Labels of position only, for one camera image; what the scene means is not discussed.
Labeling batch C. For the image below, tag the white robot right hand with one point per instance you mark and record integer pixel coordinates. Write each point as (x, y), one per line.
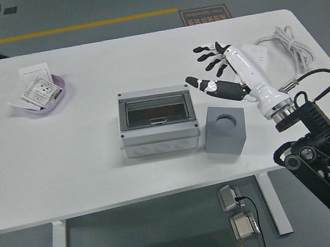
(246, 67)

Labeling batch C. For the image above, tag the grey junction box clear lid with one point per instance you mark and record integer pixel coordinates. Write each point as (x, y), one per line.
(161, 142)

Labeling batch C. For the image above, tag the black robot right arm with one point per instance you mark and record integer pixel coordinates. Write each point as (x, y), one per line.
(317, 121)

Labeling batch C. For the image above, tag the grey cube with round hole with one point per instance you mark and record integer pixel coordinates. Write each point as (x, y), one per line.
(224, 143)

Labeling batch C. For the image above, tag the white power strip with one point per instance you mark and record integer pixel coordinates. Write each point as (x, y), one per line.
(261, 50)

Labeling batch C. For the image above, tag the brown floor sign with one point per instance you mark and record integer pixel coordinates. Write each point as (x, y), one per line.
(204, 15)

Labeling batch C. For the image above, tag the silver metal foot block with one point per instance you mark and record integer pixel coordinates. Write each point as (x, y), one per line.
(244, 226)
(227, 198)

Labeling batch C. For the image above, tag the yellow floor tape line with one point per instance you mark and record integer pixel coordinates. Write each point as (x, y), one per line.
(76, 27)

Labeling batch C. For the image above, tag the white flat cover plate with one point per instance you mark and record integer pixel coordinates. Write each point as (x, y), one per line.
(16, 103)

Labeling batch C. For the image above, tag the black floor hatch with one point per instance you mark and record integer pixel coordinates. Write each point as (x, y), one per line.
(10, 10)

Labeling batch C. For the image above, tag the white blank switch plate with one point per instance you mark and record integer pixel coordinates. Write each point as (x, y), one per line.
(33, 71)

